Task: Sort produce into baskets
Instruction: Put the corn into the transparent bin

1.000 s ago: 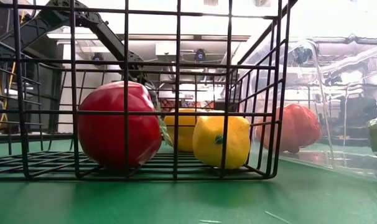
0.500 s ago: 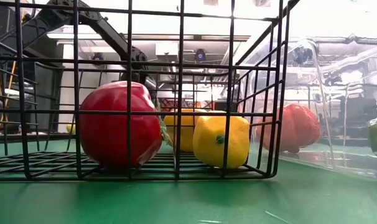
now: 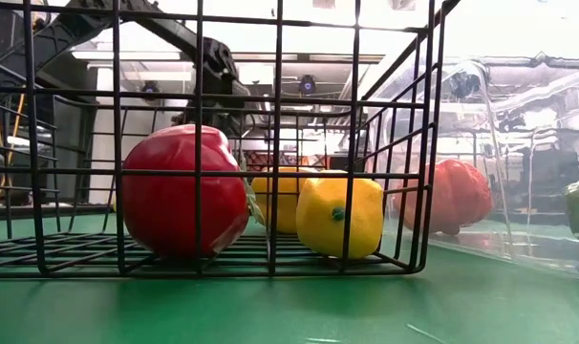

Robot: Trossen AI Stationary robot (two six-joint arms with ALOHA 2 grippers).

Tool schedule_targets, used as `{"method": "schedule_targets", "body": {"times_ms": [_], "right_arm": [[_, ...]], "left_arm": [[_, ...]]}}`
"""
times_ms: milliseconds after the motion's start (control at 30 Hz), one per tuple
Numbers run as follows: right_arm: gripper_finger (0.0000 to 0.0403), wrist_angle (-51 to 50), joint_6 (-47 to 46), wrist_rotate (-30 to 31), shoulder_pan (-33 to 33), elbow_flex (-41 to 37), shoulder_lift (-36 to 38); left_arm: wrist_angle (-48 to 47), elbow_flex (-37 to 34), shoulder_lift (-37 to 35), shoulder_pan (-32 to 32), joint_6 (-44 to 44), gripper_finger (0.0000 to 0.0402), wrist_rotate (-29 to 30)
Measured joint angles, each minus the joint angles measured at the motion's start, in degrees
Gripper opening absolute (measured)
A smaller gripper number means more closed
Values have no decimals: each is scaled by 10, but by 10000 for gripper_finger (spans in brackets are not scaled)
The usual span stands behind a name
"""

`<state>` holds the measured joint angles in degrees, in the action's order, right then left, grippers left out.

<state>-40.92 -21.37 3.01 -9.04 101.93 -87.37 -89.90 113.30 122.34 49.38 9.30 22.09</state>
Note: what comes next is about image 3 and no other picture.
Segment black overhead camera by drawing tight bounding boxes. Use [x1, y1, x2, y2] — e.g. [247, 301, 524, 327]
[297, 74, 318, 96]

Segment red round tomato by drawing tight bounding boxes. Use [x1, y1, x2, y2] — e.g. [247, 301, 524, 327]
[392, 158, 494, 236]

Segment yellow lemon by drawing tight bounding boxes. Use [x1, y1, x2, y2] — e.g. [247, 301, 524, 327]
[295, 175, 385, 260]

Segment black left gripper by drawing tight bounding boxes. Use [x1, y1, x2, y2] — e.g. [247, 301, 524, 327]
[187, 36, 252, 140]

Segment black wire basket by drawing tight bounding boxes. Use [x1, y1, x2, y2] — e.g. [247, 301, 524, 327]
[0, 0, 462, 279]

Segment clear plastic container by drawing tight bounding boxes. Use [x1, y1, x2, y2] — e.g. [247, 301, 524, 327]
[360, 52, 579, 283]

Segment green table mat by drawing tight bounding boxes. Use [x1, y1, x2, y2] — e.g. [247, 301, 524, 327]
[0, 212, 579, 344]

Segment yellow bell pepper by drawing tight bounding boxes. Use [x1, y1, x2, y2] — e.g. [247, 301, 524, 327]
[249, 165, 319, 235]

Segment yellow cable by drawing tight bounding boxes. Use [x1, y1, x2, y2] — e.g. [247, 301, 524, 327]
[0, 93, 27, 192]

